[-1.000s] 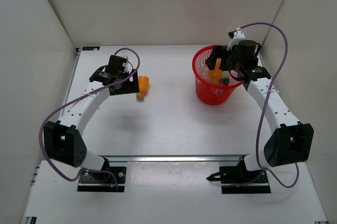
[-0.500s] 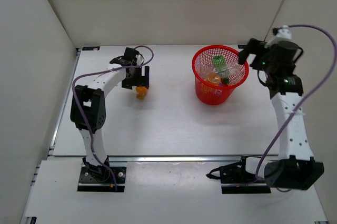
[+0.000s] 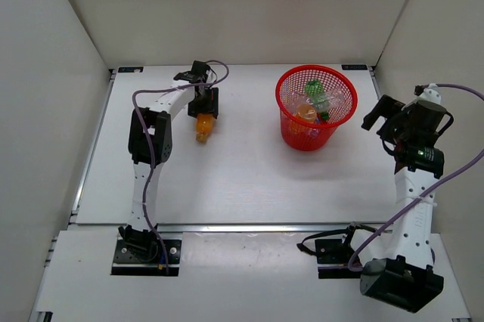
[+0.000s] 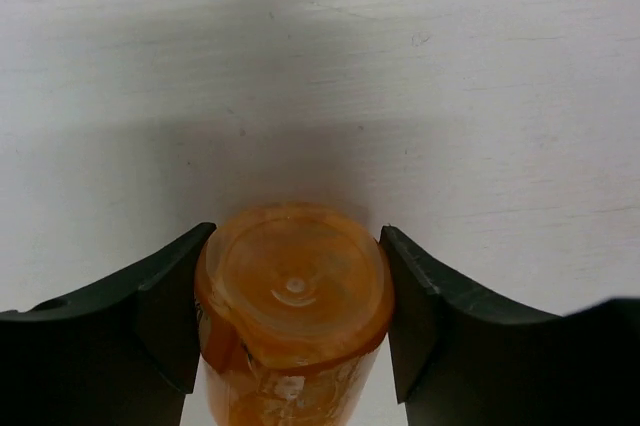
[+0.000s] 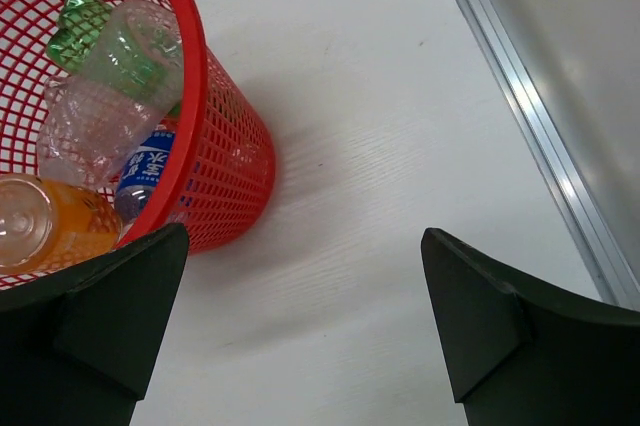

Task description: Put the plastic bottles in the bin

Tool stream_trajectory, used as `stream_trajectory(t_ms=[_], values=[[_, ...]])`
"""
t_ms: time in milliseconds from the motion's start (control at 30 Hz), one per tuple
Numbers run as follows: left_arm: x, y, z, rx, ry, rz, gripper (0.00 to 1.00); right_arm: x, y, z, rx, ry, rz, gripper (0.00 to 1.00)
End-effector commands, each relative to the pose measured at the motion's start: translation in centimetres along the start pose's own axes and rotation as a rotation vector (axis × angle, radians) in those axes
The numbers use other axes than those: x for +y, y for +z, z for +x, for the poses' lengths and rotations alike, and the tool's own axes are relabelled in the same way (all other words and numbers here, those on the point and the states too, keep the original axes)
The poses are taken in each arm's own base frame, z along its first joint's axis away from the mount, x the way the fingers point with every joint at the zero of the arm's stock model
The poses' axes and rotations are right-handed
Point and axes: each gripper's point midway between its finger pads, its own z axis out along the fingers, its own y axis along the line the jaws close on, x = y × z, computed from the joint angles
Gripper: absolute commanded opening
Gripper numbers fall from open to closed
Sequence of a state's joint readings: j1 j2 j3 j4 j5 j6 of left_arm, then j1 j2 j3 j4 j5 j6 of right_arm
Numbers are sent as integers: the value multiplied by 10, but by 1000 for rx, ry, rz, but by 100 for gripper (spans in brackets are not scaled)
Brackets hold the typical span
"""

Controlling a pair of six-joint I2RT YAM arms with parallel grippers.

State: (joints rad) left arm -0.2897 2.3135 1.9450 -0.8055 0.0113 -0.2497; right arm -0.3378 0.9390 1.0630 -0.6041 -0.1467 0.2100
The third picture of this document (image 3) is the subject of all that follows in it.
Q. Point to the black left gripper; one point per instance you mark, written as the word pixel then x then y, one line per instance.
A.
pixel 193 109

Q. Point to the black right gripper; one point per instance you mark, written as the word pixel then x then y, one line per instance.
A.
pixel 390 108

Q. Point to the orange juice bottle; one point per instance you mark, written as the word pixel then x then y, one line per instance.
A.
pixel 204 127
pixel 306 116

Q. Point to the large clear plastic bottle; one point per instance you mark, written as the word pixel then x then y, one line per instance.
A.
pixel 335 98

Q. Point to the green plastic soda bottle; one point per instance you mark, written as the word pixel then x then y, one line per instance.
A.
pixel 315 92

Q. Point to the blue label water bottle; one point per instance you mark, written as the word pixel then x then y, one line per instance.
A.
pixel 313 130

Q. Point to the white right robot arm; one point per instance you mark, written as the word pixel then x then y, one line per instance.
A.
pixel 398 269

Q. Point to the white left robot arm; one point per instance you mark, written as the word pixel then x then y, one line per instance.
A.
pixel 150 146

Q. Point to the red mesh plastic bin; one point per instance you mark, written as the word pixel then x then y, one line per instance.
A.
pixel 295 79

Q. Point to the dark label sticker right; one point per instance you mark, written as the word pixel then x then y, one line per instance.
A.
pixel 354 67

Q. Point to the dark label sticker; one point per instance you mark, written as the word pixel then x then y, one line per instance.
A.
pixel 130 69
pixel 354 67

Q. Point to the dark label sticker left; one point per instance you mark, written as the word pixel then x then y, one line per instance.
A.
pixel 130 69

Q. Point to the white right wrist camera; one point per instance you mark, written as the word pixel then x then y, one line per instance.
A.
pixel 428 93

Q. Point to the aluminium table left rail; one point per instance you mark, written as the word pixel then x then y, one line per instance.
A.
pixel 91 150

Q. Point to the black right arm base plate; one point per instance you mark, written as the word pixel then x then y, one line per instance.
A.
pixel 332 250

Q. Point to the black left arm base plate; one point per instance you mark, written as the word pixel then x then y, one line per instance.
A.
pixel 128 262

